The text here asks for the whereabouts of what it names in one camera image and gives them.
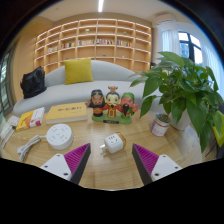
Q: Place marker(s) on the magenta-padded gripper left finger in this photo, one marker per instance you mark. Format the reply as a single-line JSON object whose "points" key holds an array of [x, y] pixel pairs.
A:
{"points": [[58, 165]]}

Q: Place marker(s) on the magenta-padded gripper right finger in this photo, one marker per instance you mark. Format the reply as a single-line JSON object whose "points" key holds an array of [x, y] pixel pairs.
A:
{"points": [[160, 166]]}

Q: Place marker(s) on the white cube charger gold band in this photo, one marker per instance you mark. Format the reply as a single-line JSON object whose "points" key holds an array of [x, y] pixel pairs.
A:
{"points": [[113, 142]]}

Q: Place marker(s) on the round white power strip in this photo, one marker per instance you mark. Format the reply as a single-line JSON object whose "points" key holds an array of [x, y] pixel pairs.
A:
{"points": [[60, 136]]}

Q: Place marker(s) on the flat yellow book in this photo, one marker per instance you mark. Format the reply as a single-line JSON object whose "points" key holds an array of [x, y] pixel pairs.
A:
{"points": [[66, 112]]}

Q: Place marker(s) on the yellow and white book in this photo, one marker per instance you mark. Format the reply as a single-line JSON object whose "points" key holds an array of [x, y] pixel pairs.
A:
{"points": [[30, 119]]}

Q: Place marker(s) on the red and white magazine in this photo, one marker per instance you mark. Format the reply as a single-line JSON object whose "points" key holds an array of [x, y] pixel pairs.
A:
{"points": [[7, 131]]}

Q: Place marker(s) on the light grey curved sofa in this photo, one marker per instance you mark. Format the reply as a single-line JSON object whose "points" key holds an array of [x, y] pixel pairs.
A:
{"points": [[60, 91]]}

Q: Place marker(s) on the three-figure cartoon figurine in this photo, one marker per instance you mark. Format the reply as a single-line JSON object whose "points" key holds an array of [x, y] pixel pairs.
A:
{"points": [[112, 105]]}

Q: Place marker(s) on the green potted plant white pot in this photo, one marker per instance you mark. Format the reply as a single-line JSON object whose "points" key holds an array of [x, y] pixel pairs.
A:
{"points": [[186, 90]]}

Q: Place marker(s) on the black bag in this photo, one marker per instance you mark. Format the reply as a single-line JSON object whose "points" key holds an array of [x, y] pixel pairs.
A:
{"points": [[33, 83]]}

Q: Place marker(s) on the yellow cushion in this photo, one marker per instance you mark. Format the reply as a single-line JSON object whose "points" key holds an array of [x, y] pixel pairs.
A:
{"points": [[78, 71]]}

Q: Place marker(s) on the white sheer curtain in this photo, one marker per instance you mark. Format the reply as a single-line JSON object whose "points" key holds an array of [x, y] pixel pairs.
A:
{"points": [[213, 63], [170, 42]]}

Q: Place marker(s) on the dark-framed window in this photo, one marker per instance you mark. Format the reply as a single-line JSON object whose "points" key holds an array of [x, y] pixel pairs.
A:
{"points": [[190, 48]]}

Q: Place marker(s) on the long ceiling light strip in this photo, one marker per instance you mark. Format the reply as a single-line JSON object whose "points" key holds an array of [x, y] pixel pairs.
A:
{"points": [[100, 5]]}

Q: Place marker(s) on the glass door dark frame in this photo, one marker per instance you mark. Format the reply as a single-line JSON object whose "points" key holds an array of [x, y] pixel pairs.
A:
{"points": [[6, 83]]}

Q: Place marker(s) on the wooden wall shelf unit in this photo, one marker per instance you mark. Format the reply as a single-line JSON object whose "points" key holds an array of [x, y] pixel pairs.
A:
{"points": [[90, 50]]}

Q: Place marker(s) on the white wall air conditioner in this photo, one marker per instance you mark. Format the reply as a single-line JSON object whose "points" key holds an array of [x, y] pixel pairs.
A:
{"points": [[165, 19]]}

